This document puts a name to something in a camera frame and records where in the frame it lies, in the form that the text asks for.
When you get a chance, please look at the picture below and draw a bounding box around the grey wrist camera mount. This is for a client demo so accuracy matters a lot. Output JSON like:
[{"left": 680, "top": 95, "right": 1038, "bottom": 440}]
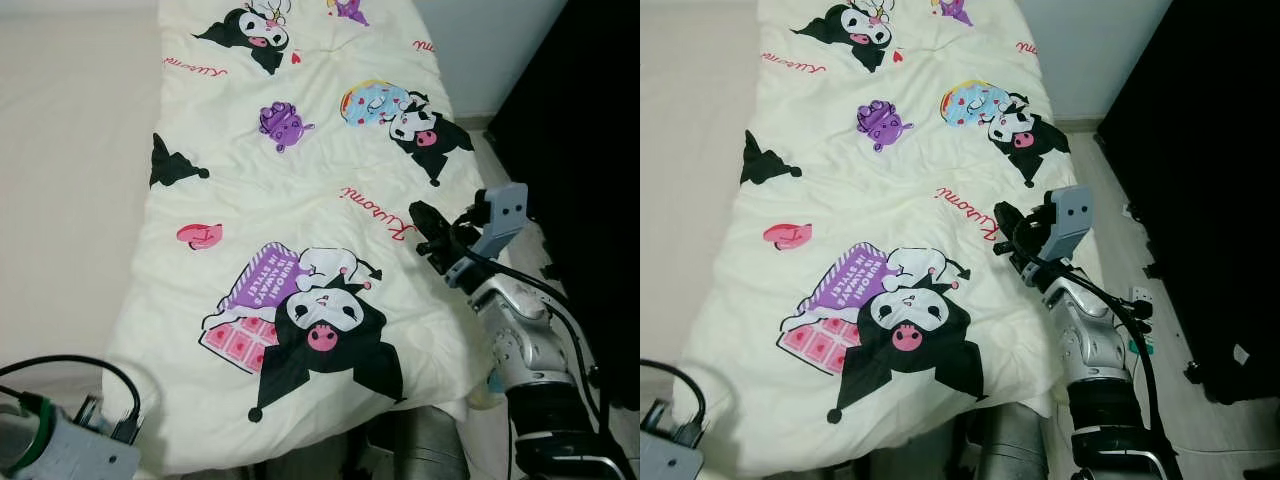
[
  {"left": 640, "top": 425, "right": 706, "bottom": 480},
  {"left": 465, "top": 183, "right": 529, "bottom": 263},
  {"left": 0, "top": 410, "right": 141, "bottom": 480},
  {"left": 1040, "top": 185, "right": 1093, "bottom": 263}
]

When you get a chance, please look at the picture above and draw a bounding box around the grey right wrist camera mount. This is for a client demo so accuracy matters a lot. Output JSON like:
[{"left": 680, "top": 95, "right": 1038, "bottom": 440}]
[
  {"left": 465, "top": 183, "right": 529, "bottom": 263},
  {"left": 1040, "top": 185, "right": 1093, "bottom": 263}
]

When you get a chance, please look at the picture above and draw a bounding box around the cream cartoon print blanket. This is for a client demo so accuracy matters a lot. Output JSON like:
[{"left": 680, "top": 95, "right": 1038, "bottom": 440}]
[
  {"left": 100, "top": 0, "right": 501, "bottom": 476},
  {"left": 672, "top": 0, "right": 1081, "bottom": 476}
]

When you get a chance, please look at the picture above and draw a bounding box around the grey right robot leg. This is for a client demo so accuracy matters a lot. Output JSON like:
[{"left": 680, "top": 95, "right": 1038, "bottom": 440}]
[
  {"left": 965, "top": 405, "right": 1051, "bottom": 480},
  {"left": 365, "top": 405, "right": 471, "bottom": 480}
]

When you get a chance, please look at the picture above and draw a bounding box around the cream mattress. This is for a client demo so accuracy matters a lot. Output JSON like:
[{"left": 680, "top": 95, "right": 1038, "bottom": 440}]
[
  {"left": 640, "top": 10, "right": 771, "bottom": 381},
  {"left": 0, "top": 10, "right": 171, "bottom": 401}
]

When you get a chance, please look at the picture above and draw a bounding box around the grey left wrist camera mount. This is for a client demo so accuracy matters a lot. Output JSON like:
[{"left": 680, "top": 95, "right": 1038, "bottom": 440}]
[
  {"left": 0, "top": 410, "right": 141, "bottom": 480},
  {"left": 640, "top": 425, "right": 706, "bottom": 480}
]

